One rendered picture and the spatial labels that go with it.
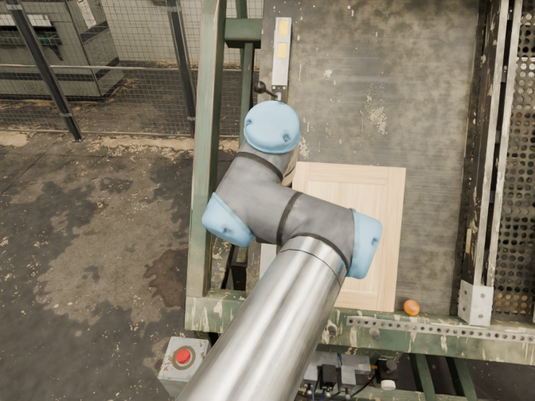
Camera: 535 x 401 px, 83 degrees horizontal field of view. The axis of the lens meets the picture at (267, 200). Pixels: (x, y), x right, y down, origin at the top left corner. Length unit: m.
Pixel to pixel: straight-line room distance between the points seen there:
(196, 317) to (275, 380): 0.92
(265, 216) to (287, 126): 0.12
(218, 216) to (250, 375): 0.20
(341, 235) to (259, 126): 0.17
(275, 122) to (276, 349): 0.27
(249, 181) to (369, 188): 0.73
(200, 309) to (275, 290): 0.87
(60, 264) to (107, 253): 0.32
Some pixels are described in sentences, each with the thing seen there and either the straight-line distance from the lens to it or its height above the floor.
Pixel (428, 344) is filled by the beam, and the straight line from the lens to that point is 1.22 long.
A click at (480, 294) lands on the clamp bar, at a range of 1.20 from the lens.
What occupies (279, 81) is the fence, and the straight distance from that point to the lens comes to 1.08.
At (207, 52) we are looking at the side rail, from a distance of 1.14.
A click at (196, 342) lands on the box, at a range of 1.04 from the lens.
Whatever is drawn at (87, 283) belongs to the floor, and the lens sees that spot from 2.54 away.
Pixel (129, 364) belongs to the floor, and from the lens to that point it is 2.13.
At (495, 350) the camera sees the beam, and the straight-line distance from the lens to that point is 1.31.
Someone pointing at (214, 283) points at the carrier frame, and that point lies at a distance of 1.29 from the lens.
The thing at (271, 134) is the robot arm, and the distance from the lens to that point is 0.39.
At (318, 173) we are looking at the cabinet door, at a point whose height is 1.24.
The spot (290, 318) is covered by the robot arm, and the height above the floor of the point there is 1.63.
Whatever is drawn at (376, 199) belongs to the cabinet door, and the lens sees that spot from 1.08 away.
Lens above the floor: 1.87
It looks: 43 degrees down
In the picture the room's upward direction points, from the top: straight up
